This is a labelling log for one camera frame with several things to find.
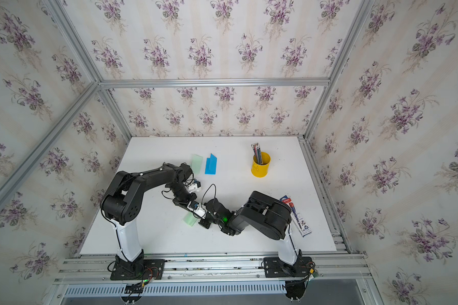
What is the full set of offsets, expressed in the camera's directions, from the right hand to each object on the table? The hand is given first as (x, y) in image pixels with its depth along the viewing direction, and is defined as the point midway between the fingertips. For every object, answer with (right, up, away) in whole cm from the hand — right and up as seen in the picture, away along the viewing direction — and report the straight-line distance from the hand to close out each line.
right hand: (197, 212), depth 89 cm
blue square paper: (+5, +20, +12) cm, 24 cm away
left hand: (-1, +1, 0) cm, 2 cm away
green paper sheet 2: (-3, -2, -3) cm, 5 cm away
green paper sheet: (-4, +22, +18) cm, 29 cm away
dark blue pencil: (+30, +28, +6) cm, 41 cm away
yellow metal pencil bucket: (+32, +19, +7) cm, 38 cm away
